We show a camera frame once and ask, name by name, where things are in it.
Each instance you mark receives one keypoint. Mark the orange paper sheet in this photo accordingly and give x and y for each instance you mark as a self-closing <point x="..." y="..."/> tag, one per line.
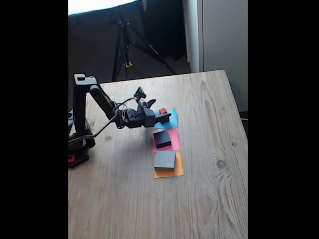
<point x="179" y="169"/>

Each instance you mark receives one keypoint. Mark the small gripper camera board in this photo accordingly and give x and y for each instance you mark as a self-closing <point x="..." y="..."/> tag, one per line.
<point x="140" y="93"/>

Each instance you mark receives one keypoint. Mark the pink paper sheet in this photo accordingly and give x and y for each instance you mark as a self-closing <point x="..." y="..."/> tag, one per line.
<point x="175" y="142"/>

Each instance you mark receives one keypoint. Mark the black tripod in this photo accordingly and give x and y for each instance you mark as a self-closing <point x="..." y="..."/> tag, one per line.
<point x="127" y="44"/>

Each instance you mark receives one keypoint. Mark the small black cube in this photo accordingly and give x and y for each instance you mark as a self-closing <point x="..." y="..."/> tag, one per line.
<point x="165" y="120"/>

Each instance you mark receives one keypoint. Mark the red table clamp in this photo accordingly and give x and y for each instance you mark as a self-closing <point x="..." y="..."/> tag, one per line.
<point x="71" y="158"/>

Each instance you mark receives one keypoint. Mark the small red cube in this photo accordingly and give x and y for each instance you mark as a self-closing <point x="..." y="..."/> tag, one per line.
<point x="162" y="110"/>

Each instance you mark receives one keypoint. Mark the bright white light panel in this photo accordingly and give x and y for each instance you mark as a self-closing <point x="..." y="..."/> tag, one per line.
<point x="94" y="5"/>

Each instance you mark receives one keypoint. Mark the blue paper sheet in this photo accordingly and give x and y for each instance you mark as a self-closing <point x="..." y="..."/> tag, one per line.
<point x="174" y="120"/>

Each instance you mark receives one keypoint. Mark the large grey cube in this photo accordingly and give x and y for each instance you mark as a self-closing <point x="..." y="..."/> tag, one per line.
<point x="164" y="160"/>

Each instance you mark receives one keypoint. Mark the white cabinet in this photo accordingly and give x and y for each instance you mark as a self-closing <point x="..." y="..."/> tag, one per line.
<point x="224" y="37"/>

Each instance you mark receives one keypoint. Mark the medium black cube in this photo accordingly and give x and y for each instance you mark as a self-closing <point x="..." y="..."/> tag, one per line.
<point x="162" y="138"/>

